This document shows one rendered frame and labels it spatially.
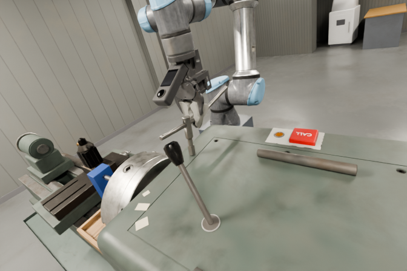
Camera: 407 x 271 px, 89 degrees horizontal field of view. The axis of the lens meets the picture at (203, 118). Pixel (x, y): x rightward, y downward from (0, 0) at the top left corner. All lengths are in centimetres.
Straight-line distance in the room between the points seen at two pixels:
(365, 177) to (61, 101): 376
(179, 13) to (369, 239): 53
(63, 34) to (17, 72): 83
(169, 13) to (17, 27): 341
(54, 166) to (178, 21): 146
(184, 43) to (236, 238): 41
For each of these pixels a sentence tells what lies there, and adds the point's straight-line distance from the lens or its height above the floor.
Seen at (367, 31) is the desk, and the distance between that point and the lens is 652.
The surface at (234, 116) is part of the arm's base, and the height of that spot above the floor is 115.
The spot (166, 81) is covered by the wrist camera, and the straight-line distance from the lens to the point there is 52.
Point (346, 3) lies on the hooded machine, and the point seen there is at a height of 105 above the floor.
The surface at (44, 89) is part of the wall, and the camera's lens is 382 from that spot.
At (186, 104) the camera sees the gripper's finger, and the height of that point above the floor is 140.
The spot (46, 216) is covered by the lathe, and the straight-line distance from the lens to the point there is 134.
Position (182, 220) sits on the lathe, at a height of 126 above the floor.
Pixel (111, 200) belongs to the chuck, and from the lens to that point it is 70.
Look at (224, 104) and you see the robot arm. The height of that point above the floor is 122.
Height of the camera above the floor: 160
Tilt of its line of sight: 26 degrees down
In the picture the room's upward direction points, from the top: 15 degrees counter-clockwise
